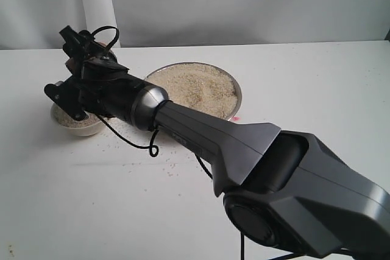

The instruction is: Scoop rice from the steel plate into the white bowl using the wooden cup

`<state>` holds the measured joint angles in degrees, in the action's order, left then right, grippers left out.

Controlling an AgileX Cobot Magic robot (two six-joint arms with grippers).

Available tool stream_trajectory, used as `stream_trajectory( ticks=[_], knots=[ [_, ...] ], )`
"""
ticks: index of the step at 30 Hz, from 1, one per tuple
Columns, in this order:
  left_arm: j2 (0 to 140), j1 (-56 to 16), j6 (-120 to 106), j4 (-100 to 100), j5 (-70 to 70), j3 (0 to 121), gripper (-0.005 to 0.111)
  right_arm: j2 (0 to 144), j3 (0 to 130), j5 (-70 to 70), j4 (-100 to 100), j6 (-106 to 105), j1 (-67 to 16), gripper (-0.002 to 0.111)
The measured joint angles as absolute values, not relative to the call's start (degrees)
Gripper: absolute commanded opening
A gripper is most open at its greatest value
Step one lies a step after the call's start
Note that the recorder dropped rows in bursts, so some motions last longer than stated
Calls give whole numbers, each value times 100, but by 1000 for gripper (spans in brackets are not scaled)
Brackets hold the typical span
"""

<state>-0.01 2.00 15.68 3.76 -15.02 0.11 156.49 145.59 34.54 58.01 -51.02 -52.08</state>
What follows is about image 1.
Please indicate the rice heap on plate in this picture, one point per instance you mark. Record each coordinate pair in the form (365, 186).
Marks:
(198, 86)

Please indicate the uncooked white rice grains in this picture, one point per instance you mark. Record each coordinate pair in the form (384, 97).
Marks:
(65, 120)

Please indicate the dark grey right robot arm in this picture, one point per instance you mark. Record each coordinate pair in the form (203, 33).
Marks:
(281, 189)

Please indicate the small cream ceramic bowl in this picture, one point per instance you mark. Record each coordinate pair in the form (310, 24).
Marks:
(82, 132)

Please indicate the round steel plate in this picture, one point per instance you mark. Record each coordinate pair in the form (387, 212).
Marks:
(237, 98)

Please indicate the white backdrop curtain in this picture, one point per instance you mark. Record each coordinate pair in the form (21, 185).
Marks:
(35, 24)

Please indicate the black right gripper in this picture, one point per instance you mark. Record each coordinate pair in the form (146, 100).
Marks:
(106, 87)

